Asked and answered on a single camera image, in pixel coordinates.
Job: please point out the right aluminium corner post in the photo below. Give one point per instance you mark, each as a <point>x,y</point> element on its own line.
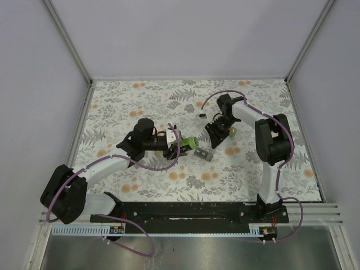
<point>310,39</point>

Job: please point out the green pill bottle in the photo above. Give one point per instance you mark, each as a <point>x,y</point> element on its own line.
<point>189,143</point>

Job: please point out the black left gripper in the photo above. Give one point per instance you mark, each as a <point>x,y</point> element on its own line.
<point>170,154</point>

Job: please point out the floral table mat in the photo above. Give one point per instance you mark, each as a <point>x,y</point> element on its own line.
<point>235,172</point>

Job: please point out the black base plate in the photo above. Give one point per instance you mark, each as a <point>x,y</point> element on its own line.
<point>207,214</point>

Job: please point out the left aluminium corner post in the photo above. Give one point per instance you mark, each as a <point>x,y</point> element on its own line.
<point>64,35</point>

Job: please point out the green bottle cap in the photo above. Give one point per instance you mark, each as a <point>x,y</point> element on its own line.
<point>232,131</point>

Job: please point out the white cable duct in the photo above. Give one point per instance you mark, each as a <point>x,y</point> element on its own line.
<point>125,229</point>

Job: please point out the grey weekly pill organizer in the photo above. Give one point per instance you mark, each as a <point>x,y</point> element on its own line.
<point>204,153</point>

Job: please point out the aluminium frame rail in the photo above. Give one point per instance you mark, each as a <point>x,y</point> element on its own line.
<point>325,214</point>

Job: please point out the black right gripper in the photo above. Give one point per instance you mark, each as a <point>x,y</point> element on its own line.
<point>216,136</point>

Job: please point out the aluminium corner post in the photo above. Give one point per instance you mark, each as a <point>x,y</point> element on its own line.
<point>310,39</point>
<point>64,35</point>

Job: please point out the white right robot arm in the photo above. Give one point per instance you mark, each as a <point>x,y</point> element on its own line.
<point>273,141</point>

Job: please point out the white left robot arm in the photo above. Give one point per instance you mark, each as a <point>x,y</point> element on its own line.
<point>66,194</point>

